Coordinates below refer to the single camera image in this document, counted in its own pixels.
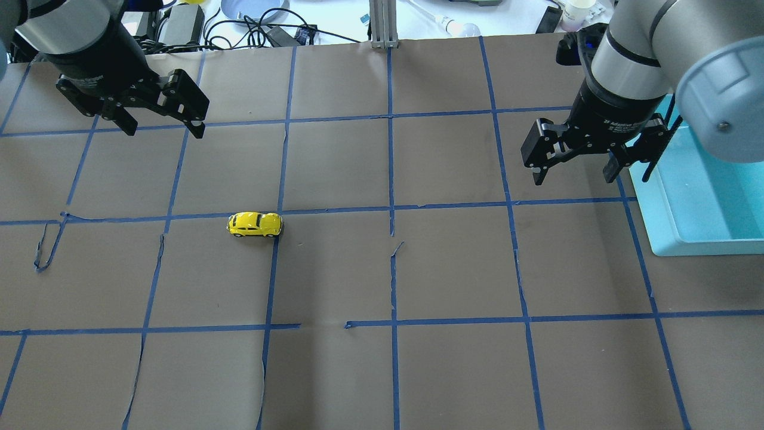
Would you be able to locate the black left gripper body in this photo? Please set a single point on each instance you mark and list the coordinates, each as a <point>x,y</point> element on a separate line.
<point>102,67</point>

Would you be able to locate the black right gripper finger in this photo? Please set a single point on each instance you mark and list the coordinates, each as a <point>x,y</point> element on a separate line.
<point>648,148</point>
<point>543,148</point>

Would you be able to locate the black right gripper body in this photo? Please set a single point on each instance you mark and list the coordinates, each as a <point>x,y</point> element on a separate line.
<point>609,110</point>

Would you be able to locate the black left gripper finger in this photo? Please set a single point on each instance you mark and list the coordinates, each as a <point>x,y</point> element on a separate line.
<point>184,101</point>
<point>106,107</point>

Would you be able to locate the yellow beetle toy car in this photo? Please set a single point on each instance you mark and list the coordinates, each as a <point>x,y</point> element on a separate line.
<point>255,224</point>

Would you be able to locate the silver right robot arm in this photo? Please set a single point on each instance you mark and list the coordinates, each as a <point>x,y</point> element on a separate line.
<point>655,66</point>

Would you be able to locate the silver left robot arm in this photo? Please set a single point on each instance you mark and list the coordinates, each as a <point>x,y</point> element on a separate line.
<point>61,27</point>

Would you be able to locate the black power adapter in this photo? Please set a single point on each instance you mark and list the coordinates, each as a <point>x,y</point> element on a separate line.
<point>182,29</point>

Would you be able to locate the turquoise plastic bin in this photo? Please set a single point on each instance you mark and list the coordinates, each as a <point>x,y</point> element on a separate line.
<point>697,205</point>

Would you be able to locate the white paper cup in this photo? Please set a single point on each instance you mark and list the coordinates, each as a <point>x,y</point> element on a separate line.
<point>575,13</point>

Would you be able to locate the blue plate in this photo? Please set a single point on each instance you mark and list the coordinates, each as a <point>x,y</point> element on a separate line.
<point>272,11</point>

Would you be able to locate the aluminium frame post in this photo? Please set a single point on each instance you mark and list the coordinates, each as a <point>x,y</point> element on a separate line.
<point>383,27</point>

